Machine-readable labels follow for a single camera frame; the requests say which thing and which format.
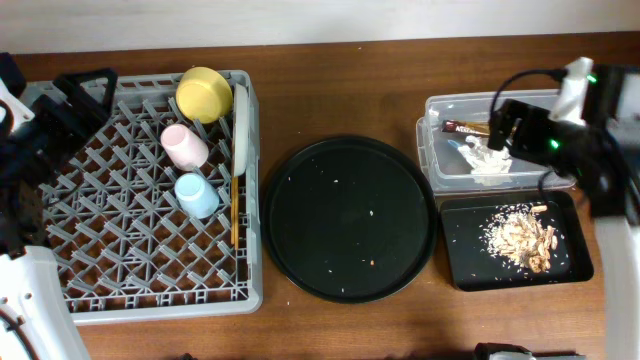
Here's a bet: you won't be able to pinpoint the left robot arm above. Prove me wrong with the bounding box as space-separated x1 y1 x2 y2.
1 52 118 359

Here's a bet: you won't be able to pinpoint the clear plastic bin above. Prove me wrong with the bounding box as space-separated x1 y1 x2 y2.
416 92 545 195

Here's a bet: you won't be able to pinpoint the blue cup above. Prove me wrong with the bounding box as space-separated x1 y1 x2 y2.
174 173 220 219

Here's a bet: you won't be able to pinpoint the grey dishwasher rack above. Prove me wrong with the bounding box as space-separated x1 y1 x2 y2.
39 73 263 325

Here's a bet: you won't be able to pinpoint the grey round plate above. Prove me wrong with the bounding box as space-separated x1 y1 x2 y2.
233 84 249 177

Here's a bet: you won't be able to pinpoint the gold brown snack wrapper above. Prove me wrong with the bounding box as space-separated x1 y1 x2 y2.
441 120 490 136

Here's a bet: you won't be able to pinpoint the food scraps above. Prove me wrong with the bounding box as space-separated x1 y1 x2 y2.
479 204 559 273

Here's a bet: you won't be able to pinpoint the pink cup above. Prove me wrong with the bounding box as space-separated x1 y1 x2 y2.
160 124 209 171

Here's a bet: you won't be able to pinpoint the white napkin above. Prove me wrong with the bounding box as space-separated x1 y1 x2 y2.
457 135 512 175

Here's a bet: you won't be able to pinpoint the round black tray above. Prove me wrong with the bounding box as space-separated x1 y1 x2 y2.
261 136 438 304

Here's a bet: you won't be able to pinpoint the yellow bowl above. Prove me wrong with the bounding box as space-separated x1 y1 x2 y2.
176 67 233 124

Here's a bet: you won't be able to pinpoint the black rectangular tray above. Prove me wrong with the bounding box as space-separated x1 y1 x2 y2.
440 191 594 292

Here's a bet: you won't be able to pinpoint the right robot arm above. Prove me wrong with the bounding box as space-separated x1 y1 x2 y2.
488 57 639 359

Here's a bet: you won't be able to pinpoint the wooden chopstick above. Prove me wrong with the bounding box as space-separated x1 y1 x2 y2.
233 175 241 251
229 174 238 246

